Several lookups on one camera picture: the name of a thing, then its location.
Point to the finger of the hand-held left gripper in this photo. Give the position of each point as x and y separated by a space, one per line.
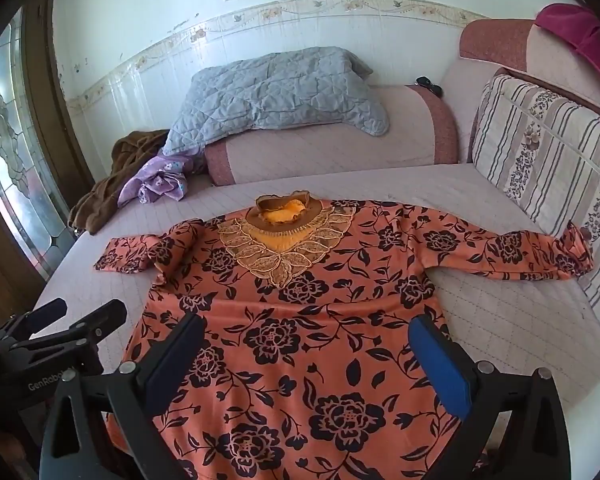
92 321
42 315

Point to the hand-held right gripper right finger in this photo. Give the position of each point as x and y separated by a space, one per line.
439 366

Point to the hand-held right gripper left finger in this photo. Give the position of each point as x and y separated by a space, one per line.
176 359

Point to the orange floral top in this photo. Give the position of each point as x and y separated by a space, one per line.
300 340

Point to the black sunglasses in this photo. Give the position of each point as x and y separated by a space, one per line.
427 85

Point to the pink sofa bolster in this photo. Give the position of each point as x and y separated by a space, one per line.
330 147

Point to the stained glass wooden door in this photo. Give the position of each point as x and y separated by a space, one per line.
15 150

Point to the pink sofa backrest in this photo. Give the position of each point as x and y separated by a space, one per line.
500 45

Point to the magenta cloth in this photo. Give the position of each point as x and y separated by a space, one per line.
585 40

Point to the grey quilted pillow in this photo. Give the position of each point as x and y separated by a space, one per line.
275 95

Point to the brown blanket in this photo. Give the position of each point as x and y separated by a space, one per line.
105 185

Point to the purple floral cloth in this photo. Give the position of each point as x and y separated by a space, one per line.
152 182

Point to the striped floral cushion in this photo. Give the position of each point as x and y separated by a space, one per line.
550 165

